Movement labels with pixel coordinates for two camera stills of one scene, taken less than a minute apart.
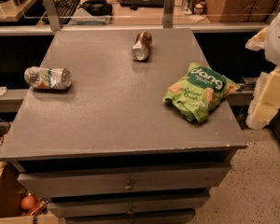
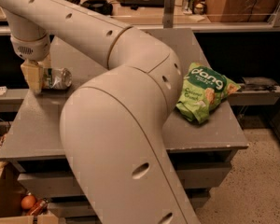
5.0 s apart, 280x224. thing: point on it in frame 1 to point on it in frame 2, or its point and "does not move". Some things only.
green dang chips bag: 202,88 does not move
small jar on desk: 198,9 does not move
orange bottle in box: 40,208 does not move
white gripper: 278,37 to 32,49
